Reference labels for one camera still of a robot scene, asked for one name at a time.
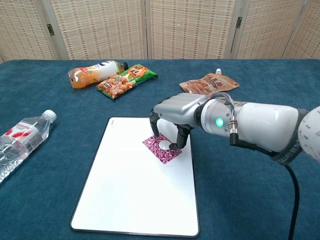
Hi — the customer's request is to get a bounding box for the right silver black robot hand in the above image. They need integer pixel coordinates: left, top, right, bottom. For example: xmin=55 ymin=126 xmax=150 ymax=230
xmin=149 ymin=92 xmax=210 ymax=152

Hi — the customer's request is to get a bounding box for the pink patterned packet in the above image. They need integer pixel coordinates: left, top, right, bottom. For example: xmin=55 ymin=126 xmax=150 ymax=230
xmin=142 ymin=132 xmax=183 ymax=166

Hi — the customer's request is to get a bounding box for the white rectangular board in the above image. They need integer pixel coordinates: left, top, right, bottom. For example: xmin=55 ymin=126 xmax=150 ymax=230
xmin=69 ymin=116 xmax=200 ymax=238

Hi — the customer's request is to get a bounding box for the brown spout pouch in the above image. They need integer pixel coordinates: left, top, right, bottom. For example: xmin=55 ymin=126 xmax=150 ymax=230
xmin=179 ymin=68 xmax=240 ymax=97

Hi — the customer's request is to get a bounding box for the green orange snack bag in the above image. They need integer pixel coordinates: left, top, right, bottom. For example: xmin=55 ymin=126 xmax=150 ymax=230
xmin=95 ymin=64 xmax=159 ymax=100

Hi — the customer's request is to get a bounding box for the bamboo folding screen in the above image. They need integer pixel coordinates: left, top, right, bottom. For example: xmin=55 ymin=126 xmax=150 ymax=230
xmin=0 ymin=0 xmax=320 ymax=64

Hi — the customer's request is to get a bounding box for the orange juice bottle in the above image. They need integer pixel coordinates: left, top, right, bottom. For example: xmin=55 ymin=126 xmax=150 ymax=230
xmin=67 ymin=60 xmax=129 ymax=90

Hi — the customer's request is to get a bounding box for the dark blue table cloth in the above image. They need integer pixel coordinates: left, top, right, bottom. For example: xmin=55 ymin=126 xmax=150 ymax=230
xmin=0 ymin=58 xmax=320 ymax=240

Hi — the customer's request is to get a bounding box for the clear plastic water bottle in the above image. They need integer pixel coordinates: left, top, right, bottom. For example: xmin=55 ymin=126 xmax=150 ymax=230
xmin=0 ymin=109 xmax=58 ymax=185

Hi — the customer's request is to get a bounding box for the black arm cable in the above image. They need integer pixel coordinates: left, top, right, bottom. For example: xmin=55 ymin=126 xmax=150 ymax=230
xmin=229 ymin=131 xmax=301 ymax=240

